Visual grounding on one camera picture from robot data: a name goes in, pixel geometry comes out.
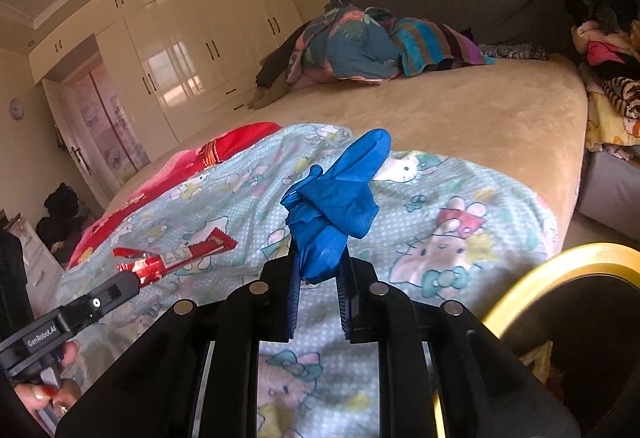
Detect pile of clothes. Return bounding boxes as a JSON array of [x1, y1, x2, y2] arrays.
[[561, 0, 639, 161]]

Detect blue glove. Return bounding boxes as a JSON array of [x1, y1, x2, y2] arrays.
[[281, 129, 392, 284]]

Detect yellow rim trash bin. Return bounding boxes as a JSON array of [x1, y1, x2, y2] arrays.
[[435, 244, 639, 437]]

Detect blue floral quilt bundle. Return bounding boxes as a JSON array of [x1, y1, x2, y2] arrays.
[[286, 0, 401, 89]]

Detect black bag on floor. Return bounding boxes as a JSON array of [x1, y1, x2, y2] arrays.
[[36, 182, 91, 268]]

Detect red snack stick wrapper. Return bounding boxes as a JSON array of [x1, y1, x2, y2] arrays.
[[113, 228, 236, 287]]

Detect striped colourful cloth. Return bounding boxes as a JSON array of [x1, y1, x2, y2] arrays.
[[390, 17, 495, 77]]

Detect brown dark garment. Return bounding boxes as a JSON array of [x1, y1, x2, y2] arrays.
[[247, 23, 308, 111]]

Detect pink sliding door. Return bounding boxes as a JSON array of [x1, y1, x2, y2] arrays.
[[63, 56, 150, 192]]

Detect beige bed mattress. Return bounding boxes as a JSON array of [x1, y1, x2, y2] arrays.
[[104, 54, 589, 249]]

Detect cream wardrobe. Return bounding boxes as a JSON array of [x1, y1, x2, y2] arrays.
[[27, 0, 304, 164]]

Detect Hello Kitty blue blanket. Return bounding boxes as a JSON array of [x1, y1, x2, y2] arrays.
[[56, 123, 558, 437]]

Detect wall clock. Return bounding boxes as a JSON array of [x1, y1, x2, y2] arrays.
[[9, 98, 24, 120]]

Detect red pink blanket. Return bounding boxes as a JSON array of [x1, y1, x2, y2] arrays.
[[67, 123, 281, 270]]

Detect white drawer cabinet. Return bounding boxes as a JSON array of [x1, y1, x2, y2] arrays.
[[9, 215, 63, 317]]

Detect person left hand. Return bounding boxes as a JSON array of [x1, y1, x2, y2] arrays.
[[13, 340, 84, 421]]

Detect grey storage box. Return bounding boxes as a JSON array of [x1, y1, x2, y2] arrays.
[[577, 152, 640, 241]]

